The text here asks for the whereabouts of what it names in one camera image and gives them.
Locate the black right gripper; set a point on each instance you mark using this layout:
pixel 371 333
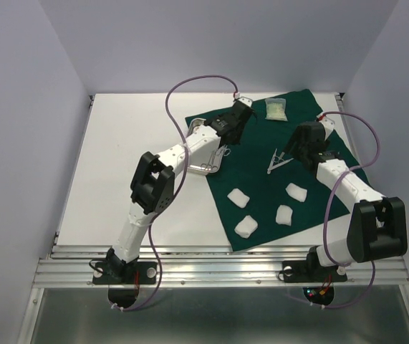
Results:
pixel 294 137

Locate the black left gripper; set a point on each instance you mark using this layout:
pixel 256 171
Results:
pixel 236 140

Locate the steel scalpel handle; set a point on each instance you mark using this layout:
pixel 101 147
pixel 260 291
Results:
pixel 276 162

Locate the steel surgical scissors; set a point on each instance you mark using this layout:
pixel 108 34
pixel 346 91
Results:
pixel 275 153

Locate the steel hemostat forceps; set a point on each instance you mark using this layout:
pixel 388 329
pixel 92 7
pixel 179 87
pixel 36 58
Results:
pixel 214 162

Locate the stainless steel instrument tray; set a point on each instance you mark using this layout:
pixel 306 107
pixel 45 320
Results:
pixel 198 158

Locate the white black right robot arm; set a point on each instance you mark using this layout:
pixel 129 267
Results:
pixel 378 223

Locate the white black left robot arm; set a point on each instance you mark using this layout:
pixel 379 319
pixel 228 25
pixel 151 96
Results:
pixel 153 183

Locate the dark green surgical drape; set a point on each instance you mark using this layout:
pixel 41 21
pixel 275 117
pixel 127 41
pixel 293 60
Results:
pixel 210 217

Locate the clear bag of cotton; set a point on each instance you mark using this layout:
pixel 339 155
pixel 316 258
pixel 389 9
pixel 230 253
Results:
pixel 276 109

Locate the white gauze pad right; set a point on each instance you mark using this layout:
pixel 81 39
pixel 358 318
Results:
pixel 296 192

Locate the white gauze pad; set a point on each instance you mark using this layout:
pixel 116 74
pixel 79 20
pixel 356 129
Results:
pixel 238 197
pixel 246 227
pixel 284 215
pixel 296 192

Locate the white gauze pad centre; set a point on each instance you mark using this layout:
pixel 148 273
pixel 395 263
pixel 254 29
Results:
pixel 284 215

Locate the white gauze pad far left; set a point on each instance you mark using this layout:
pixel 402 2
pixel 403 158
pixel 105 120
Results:
pixel 238 197

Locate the white gauze pad near left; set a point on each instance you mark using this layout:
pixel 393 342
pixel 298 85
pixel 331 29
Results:
pixel 246 227

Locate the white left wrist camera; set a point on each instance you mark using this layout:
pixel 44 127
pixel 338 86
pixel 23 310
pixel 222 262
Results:
pixel 243 99

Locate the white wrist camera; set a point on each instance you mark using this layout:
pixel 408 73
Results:
pixel 327 123
pixel 243 99

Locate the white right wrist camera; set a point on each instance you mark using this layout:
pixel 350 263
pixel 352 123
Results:
pixel 327 123

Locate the right side aluminium rail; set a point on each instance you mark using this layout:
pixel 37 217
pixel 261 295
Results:
pixel 366 134

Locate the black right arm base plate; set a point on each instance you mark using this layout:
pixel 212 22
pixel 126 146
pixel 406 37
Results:
pixel 298 271

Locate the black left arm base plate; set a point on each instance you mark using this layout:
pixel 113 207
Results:
pixel 140 273

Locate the aluminium extrusion rail frame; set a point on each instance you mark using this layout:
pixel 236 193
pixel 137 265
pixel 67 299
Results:
pixel 209 294

